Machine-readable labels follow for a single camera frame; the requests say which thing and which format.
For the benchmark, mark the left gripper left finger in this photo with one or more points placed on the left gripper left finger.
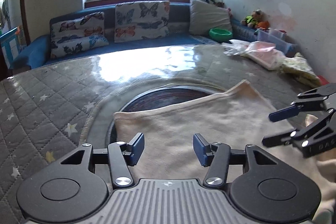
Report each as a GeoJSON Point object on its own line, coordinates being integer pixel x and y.
{"type": "Point", "coordinates": [121, 156]}

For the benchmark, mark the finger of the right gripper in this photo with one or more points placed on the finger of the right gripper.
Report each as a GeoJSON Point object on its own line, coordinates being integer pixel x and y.
{"type": "Point", "coordinates": [285, 113]}
{"type": "Point", "coordinates": [284, 138]}

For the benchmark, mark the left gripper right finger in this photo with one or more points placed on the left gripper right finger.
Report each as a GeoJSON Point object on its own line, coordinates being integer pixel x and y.
{"type": "Point", "coordinates": [214, 156]}

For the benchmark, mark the cream white garment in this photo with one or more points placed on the cream white garment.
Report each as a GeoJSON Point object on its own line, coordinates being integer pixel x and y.
{"type": "Point", "coordinates": [236, 117]}

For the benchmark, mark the pink white clothes bag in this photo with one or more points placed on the pink white clothes bag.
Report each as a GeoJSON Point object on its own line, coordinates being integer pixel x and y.
{"type": "Point", "coordinates": [262, 53]}

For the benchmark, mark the yellow floral folded blanket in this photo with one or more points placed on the yellow floral folded blanket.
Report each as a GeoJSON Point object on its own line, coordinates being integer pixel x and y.
{"type": "Point", "coordinates": [299, 68]}

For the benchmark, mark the round black induction cooktop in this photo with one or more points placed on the round black induction cooktop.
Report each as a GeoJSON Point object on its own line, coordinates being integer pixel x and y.
{"type": "Point", "coordinates": [168, 95]}

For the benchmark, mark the clear plastic storage box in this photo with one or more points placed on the clear plastic storage box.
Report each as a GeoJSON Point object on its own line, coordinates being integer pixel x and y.
{"type": "Point", "coordinates": [279, 39]}

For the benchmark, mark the grey quilted star table cover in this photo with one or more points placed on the grey quilted star table cover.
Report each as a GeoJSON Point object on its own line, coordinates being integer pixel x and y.
{"type": "Point", "coordinates": [57, 122]}

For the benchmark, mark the green plastic basin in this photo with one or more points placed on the green plastic basin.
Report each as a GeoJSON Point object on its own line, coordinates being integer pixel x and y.
{"type": "Point", "coordinates": [220, 35]}

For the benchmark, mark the teddy bear plush toy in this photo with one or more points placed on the teddy bear plush toy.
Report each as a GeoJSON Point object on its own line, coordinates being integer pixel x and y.
{"type": "Point", "coordinates": [255, 21]}

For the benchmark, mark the grey pillow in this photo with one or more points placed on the grey pillow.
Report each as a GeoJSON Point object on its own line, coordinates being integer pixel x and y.
{"type": "Point", "coordinates": [205, 16]}

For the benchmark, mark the left butterfly cushion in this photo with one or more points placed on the left butterfly cushion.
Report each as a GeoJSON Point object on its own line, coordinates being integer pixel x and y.
{"type": "Point", "coordinates": [75, 36]}

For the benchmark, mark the butterfly cushion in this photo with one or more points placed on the butterfly cushion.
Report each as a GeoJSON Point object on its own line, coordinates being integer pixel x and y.
{"type": "Point", "coordinates": [141, 20]}
{"type": "Point", "coordinates": [75, 36]}

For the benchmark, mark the right butterfly cushion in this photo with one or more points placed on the right butterfly cushion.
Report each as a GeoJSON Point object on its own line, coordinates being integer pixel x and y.
{"type": "Point", "coordinates": [141, 20]}

